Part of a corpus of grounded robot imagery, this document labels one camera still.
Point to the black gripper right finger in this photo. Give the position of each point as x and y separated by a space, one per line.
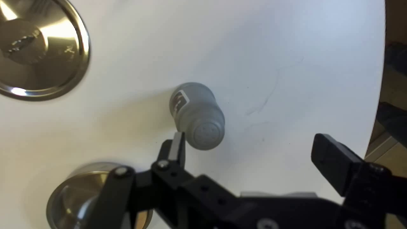
364 185

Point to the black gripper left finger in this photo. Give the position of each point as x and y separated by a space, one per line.
178 191

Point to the grey salt shaker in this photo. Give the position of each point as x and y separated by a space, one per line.
199 118

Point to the uncovered steel pot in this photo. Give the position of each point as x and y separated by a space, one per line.
71 198

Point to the steel pot lid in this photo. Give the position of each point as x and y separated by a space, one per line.
38 45

